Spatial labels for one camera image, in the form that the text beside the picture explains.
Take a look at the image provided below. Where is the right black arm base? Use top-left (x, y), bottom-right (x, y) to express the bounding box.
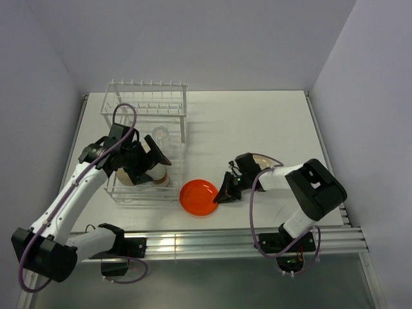
top-left (258, 232), bottom-right (316, 254)

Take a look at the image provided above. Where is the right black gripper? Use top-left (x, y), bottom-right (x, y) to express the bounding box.
top-left (214, 171), bottom-right (250, 203)

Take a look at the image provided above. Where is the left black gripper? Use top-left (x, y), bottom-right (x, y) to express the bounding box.
top-left (120, 135), bottom-right (171, 185)

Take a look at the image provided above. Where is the clear plastic cup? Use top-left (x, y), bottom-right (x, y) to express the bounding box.
top-left (152, 126), bottom-right (170, 147)

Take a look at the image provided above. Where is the steel cup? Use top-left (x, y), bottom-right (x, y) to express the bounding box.
top-left (145, 164), bottom-right (170, 187)
top-left (142, 144), bottom-right (153, 160)

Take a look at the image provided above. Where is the white wire dish rack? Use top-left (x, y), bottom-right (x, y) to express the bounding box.
top-left (100, 80), bottom-right (188, 203)

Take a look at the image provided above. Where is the floral ceramic bowl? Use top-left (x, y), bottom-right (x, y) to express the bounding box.
top-left (116, 168), bottom-right (134, 187)

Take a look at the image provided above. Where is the aluminium table rail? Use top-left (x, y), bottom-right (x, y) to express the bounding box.
top-left (125, 225), bottom-right (369, 261)

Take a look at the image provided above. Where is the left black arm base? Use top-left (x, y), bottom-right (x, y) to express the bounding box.
top-left (100, 237), bottom-right (149, 285)

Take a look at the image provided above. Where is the orange plastic plate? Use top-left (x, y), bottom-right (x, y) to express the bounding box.
top-left (179, 179), bottom-right (218, 216)

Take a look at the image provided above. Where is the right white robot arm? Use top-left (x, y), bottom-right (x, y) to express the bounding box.
top-left (213, 153), bottom-right (348, 251)

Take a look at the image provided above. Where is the beige plate with black spot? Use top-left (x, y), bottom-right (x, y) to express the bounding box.
top-left (252, 154), bottom-right (283, 170)

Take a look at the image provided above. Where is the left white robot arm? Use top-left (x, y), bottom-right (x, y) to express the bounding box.
top-left (12, 124), bottom-right (171, 283)

